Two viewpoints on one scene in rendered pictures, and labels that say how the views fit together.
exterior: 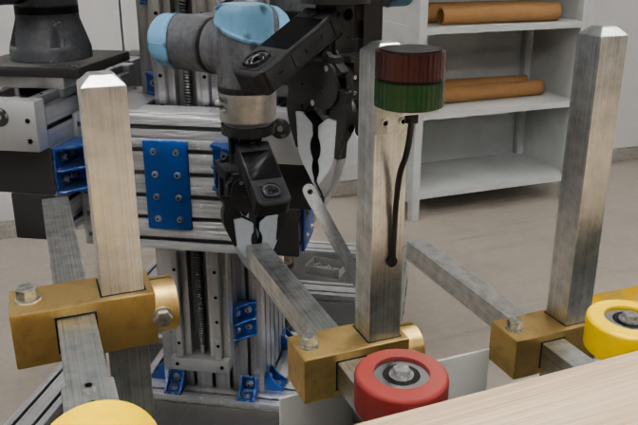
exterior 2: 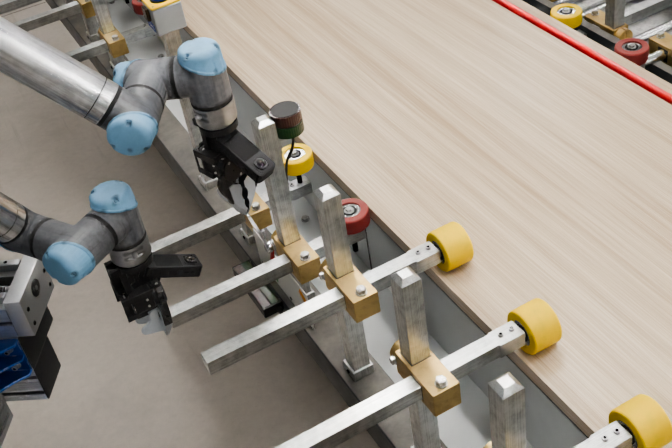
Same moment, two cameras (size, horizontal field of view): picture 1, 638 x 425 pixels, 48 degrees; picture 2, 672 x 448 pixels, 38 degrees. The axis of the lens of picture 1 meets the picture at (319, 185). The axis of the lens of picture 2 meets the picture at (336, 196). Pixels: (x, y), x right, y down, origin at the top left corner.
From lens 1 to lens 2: 1.81 m
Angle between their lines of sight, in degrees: 79
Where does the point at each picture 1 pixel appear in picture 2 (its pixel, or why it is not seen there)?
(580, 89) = not seen: hidden behind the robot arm
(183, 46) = (105, 245)
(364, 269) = (287, 214)
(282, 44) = (251, 151)
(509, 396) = (355, 185)
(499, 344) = (259, 219)
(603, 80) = not seen: hidden behind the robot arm
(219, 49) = (130, 221)
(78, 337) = (381, 271)
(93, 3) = not seen: outside the picture
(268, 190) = (192, 259)
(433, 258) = (161, 246)
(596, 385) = (344, 165)
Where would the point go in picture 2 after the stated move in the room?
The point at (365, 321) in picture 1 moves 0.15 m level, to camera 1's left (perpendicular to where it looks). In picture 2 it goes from (294, 233) to (300, 283)
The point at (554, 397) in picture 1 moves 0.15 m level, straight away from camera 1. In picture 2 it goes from (354, 174) to (288, 171)
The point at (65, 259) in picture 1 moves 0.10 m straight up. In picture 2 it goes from (304, 309) to (295, 267)
